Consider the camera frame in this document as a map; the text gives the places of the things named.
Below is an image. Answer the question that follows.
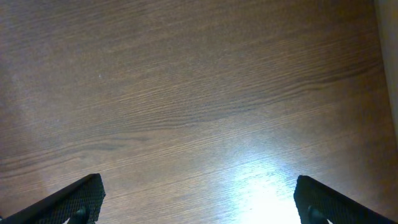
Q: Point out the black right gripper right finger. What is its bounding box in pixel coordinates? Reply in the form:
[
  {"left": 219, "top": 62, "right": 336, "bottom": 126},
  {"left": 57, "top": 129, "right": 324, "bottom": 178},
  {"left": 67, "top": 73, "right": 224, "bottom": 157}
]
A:
[{"left": 294, "top": 175, "right": 396, "bottom": 224}]

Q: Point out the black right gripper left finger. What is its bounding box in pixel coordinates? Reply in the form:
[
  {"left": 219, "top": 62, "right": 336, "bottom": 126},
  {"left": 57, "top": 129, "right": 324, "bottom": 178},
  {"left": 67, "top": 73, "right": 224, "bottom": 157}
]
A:
[{"left": 1, "top": 174, "right": 106, "bottom": 224}]

